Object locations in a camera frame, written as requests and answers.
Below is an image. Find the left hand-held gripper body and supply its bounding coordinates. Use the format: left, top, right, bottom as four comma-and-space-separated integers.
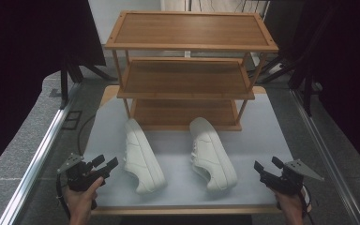
56, 153, 111, 192

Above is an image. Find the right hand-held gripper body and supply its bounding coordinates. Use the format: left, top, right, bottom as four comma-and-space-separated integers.
260, 158, 325, 197

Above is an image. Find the white sneaker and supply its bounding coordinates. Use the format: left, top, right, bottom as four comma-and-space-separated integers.
188, 116, 239, 192
123, 117, 168, 195

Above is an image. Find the wooden three-tier shoe rack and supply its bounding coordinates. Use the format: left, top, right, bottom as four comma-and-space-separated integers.
104, 9, 279, 132

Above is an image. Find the person's right hand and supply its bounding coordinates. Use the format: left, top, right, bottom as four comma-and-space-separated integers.
273, 189, 305, 219

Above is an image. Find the person's left hand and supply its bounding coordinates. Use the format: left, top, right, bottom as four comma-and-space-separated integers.
64, 176, 105, 217

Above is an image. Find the dark floor socket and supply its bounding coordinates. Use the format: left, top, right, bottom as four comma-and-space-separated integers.
61, 110, 83, 131

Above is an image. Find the white table mat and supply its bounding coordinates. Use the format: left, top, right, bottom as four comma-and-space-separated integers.
83, 93, 294, 208

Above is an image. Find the black metal stand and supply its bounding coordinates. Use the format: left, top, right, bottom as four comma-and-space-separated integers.
59, 57, 118, 111
259, 52, 314, 117

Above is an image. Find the black curtain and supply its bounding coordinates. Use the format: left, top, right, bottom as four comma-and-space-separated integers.
0, 0, 107, 181
293, 0, 360, 177

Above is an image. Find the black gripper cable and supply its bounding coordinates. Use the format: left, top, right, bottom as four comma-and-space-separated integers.
299, 184, 315, 225
55, 172, 72, 220

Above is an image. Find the black floor cable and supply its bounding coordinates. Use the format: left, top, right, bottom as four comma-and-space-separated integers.
77, 113, 97, 158

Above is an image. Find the metal floor rail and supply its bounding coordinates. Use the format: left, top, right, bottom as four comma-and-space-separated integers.
0, 82, 83, 225
290, 88, 360, 225

